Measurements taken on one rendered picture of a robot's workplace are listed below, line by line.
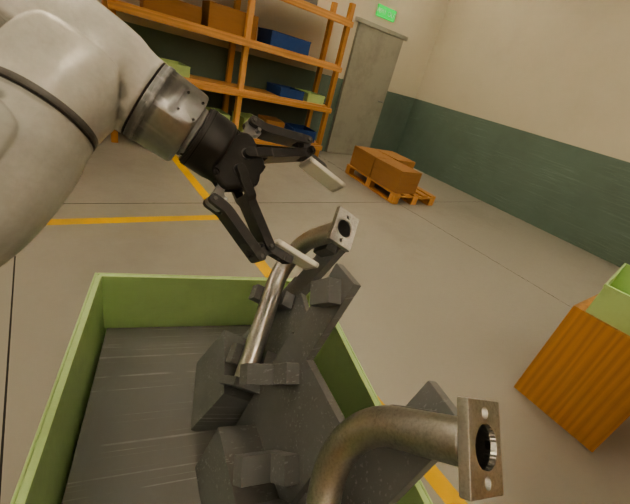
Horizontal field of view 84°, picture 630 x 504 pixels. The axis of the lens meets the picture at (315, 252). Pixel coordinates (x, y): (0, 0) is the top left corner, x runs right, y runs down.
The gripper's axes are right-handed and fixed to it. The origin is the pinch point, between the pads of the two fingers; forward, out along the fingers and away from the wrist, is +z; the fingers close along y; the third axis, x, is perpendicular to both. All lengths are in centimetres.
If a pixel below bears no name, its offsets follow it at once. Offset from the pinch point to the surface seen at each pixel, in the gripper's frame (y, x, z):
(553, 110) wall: 469, 127, 390
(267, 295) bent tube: -10.3, 10.9, 1.6
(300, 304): -9.9, 8.1, 6.2
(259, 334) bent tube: -16.4, 9.9, 2.2
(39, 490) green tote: -39.1, 9.1, -15.2
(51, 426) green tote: -33.8, 10.8, -17.0
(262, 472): -31.9, 0.2, 3.7
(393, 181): 272, 252, 233
